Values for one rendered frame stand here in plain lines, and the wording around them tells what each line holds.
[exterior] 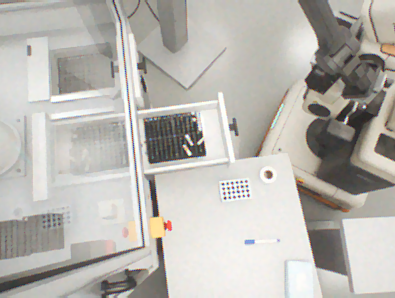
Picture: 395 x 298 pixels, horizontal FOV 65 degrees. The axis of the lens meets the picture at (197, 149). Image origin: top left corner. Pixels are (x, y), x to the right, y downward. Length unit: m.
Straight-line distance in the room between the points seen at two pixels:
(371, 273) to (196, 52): 1.73
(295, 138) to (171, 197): 0.94
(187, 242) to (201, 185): 0.23
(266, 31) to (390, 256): 1.76
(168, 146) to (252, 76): 1.28
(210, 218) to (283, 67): 1.48
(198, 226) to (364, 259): 0.67
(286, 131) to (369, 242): 0.80
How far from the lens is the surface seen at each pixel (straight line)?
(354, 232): 1.44
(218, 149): 1.26
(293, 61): 2.50
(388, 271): 1.50
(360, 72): 1.05
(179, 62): 2.33
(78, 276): 0.44
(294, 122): 1.98
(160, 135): 1.21
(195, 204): 1.29
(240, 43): 2.49
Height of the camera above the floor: 2.05
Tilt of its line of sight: 75 degrees down
